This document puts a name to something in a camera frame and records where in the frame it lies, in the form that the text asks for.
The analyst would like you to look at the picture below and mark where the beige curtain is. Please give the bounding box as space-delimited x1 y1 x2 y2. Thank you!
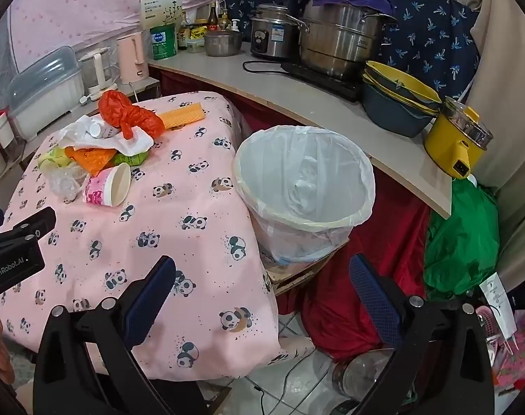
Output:
450 0 525 286

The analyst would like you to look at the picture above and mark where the yellow green snack bag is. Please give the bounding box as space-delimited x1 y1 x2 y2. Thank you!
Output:
37 146 75 170

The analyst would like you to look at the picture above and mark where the pink electric kettle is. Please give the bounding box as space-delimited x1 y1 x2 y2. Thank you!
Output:
116 31 150 85

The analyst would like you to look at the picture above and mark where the orange wafer sponge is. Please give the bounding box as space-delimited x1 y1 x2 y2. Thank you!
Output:
157 101 206 130

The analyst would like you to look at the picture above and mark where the pink floral cloth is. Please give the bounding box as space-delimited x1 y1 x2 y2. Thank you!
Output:
491 281 525 398

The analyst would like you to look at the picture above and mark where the pink panda print tablecloth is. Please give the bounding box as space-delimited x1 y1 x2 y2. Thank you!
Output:
0 91 284 383

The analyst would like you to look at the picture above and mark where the pink paper cup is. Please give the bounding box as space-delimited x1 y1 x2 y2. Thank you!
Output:
84 162 132 207

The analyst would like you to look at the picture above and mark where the large blue basin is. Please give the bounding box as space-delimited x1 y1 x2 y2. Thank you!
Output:
361 81 436 138

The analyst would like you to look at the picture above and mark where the clear plastic wrap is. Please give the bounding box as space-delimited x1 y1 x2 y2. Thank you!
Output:
49 166 90 204

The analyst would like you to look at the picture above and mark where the large steel steamer pot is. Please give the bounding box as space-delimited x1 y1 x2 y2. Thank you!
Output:
286 2 397 79

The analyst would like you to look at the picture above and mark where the orange snack packet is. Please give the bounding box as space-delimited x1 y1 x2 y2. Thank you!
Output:
65 145 118 178

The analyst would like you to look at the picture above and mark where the wooden crate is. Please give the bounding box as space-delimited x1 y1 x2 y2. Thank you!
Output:
262 238 350 297

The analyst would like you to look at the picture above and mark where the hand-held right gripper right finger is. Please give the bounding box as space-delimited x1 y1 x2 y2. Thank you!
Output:
349 254 495 415

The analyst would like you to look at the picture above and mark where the steel rice cooker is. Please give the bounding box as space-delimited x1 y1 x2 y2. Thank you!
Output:
249 3 302 60

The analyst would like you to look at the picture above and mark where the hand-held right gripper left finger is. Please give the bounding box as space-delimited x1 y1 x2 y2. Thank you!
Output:
33 255 202 415

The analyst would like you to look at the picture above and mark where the glass jar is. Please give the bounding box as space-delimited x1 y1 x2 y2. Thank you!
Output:
332 348 395 403

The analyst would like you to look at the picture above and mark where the green cardboard box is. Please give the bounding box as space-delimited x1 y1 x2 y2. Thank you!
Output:
113 149 148 169

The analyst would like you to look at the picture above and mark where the navy palm print cloth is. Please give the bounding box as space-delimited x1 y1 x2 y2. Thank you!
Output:
223 0 481 100

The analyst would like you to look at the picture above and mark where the black power cable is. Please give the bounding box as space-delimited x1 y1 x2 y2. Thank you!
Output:
242 59 289 74

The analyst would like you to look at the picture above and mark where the yellow rimmed blue basin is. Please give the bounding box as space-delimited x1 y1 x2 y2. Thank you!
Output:
364 61 444 104
362 73 440 115

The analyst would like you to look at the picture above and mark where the green plastic bag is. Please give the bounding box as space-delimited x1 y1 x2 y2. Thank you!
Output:
423 177 501 301

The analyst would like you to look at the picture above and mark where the white glass kettle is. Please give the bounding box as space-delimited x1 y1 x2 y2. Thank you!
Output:
78 47 118 98

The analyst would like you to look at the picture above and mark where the white clear lidded storage box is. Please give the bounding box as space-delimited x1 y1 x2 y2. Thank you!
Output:
6 45 85 139

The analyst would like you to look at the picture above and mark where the pink dotted curtain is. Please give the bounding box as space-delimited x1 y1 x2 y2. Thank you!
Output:
7 0 228 70

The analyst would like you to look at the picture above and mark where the small lidded steel pot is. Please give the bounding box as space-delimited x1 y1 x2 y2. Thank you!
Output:
203 26 243 58

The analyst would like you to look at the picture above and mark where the orange red plastic bag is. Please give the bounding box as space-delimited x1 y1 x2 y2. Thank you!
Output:
98 90 165 140

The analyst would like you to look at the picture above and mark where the yellow electric pot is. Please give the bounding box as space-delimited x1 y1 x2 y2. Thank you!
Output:
423 95 494 180

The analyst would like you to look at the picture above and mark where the black induction cooker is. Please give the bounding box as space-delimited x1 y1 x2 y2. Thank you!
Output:
281 61 362 102

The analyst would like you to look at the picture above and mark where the white paper tag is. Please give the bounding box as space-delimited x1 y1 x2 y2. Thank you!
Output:
479 273 517 341

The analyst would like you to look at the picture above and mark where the yellow label jar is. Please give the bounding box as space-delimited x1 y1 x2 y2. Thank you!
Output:
189 19 209 42

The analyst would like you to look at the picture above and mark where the green tin can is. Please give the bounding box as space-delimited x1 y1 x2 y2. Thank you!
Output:
149 24 177 61

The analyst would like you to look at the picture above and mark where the white tea box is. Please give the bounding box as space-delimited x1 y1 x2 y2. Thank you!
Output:
140 0 184 31

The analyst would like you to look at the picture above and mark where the white tissue paper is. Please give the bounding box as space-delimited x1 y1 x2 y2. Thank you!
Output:
57 114 154 154

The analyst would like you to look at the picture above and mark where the white bin with plastic liner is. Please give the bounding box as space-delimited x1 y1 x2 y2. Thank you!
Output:
233 124 376 269

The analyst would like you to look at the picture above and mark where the pink panda cloth bundle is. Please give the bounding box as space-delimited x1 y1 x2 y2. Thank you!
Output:
282 335 317 359

